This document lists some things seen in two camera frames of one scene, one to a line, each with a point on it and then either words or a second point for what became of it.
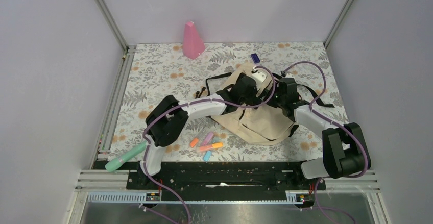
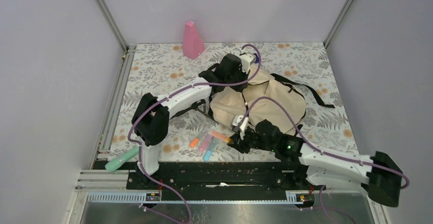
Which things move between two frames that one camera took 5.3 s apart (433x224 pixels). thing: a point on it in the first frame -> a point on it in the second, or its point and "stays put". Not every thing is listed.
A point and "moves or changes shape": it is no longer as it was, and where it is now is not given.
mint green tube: [113, 164] stays put
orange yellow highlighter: [214, 145] -> [225, 139]
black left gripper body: [251, 99] -> [240, 74]
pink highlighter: [208, 139] stays put
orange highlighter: [194, 142] stays put
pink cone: [193, 45] stays put
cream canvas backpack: [262, 124] moves or changes shape
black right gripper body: [279, 99] -> [251, 140]
